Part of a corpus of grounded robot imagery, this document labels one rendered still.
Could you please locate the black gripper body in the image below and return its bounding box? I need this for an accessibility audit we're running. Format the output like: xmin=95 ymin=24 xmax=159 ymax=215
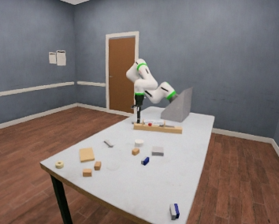
xmin=136 ymin=100 xmax=143 ymax=109

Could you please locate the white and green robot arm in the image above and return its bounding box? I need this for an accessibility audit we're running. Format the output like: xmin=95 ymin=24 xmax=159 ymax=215
xmin=126 ymin=59 xmax=178 ymax=103

